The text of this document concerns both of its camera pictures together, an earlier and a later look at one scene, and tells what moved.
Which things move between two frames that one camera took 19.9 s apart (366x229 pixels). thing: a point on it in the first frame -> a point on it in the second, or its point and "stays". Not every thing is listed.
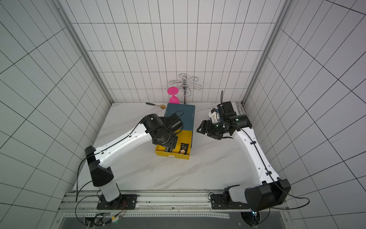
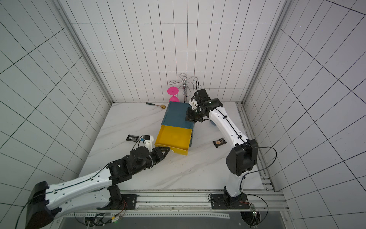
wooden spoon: [162, 106] stays
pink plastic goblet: [173, 90] stays
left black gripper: [172, 143] -> [158, 151]
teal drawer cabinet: [186, 113] stays
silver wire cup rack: [187, 84] stays
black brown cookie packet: [183, 149] -> [219, 142]
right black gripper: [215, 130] -> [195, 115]
